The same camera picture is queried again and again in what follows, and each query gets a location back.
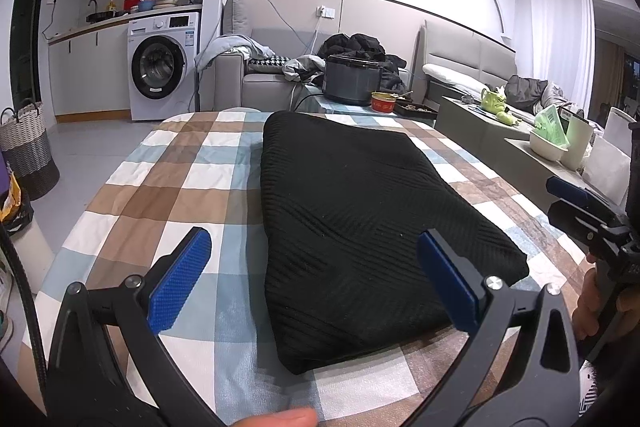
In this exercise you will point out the grey bed headboard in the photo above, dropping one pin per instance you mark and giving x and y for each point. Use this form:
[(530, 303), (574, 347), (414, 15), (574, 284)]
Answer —
[(465, 47)]

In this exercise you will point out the black sink pan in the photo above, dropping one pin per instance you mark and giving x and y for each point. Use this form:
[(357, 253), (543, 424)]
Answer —
[(105, 16)]

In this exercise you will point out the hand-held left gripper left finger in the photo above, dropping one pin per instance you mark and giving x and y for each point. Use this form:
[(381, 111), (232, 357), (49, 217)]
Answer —
[(180, 277)]

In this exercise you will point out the white curtain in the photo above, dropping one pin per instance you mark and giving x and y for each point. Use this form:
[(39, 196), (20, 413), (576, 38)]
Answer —
[(560, 32)]

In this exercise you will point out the black knit sweater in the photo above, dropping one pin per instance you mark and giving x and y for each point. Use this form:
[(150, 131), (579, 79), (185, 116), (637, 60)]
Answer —
[(360, 232)]

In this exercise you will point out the green packet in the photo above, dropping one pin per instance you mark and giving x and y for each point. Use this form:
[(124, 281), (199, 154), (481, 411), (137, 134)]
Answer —
[(550, 124)]

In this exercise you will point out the black rice cooker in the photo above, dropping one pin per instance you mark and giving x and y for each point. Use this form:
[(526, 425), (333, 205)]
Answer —
[(352, 79)]

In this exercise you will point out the white paper bag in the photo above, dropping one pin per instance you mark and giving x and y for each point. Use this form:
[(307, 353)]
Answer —
[(607, 167)]

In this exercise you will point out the plaid blanket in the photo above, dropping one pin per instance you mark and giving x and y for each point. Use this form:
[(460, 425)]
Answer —
[(165, 187)]

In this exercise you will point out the person's left hand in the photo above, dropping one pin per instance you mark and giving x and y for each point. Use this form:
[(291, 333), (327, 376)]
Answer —
[(280, 419)]

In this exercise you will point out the red bowl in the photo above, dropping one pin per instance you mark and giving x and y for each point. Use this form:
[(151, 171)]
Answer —
[(384, 103)]

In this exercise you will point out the dark grey jacket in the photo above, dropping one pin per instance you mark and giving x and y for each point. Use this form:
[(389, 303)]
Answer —
[(532, 92)]

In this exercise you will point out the pale green container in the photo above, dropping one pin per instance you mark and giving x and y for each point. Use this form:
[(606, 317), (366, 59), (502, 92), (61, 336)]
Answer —
[(577, 142)]

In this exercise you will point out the green teapot toy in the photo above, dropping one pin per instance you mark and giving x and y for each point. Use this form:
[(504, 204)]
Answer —
[(495, 104)]

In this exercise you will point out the grey sofa cushion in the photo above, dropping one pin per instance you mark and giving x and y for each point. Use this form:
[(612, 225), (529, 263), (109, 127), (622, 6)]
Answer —
[(237, 14)]

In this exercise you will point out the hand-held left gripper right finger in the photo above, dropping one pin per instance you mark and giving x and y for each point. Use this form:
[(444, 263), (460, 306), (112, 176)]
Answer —
[(450, 277)]

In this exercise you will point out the houndstooth pillow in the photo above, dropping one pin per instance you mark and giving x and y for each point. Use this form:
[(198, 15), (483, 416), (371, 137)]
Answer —
[(267, 63)]

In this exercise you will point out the grey hoodie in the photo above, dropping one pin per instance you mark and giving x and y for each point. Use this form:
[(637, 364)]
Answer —
[(305, 67)]

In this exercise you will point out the black door frame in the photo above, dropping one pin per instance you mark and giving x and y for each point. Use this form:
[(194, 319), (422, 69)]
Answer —
[(25, 57)]

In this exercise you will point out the white washing machine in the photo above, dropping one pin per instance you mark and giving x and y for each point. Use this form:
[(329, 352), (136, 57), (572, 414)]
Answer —
[(160, 67)]

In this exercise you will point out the person's right hand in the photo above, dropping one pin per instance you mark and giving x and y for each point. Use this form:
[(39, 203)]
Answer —
[(586, 307)]

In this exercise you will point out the white wall socket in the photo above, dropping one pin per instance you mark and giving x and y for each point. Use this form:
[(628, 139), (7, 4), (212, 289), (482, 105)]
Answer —
[(326, 12)]

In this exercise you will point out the red box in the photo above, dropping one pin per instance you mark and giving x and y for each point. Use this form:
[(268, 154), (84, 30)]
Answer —
[(131, 3)]

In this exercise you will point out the white plates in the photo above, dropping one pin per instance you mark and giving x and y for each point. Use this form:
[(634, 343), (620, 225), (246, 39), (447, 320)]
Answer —
[(167, 3)]

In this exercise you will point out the dark food tray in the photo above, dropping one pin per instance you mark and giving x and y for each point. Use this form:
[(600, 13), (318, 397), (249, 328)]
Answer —
[(415, 109)]

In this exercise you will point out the grey sofa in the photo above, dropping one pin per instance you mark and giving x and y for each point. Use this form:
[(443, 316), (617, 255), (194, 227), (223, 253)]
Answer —
[(265, 89)]

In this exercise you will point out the grey low cabinet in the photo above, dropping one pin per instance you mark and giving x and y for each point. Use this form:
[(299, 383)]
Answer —
[(480, 132)]

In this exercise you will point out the yellow snack packet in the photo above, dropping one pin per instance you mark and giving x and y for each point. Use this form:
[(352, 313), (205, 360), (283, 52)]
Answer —
[(10, 199)]

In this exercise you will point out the woven laundry basket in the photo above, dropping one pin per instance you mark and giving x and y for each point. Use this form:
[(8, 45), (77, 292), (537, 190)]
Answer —
[(27, 147)]

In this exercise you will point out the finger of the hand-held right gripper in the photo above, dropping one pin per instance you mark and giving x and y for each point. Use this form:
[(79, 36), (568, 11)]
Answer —
[(575, 197), (575, 227)]

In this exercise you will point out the light grey jacket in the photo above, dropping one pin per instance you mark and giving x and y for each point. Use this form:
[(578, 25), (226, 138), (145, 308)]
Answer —
[(230, 49)]

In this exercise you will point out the black jacket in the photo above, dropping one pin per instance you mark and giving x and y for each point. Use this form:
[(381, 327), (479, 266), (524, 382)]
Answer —
[(365, 44)]

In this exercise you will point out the blue bowl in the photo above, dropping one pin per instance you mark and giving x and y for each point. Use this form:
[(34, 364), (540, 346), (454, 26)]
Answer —
[(149, 5)]

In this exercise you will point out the small side table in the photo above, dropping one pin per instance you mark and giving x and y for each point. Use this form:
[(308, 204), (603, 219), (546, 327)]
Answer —
[(312, 99)]

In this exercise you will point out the white kitchen counter cabinets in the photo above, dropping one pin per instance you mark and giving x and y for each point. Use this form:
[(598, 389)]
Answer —
[(95, 67)]

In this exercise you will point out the white pillow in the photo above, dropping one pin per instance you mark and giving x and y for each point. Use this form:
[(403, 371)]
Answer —
[(455, 77)]

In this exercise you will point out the black faucet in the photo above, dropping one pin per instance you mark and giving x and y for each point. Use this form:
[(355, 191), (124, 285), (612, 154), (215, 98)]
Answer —
[(94, 4)]

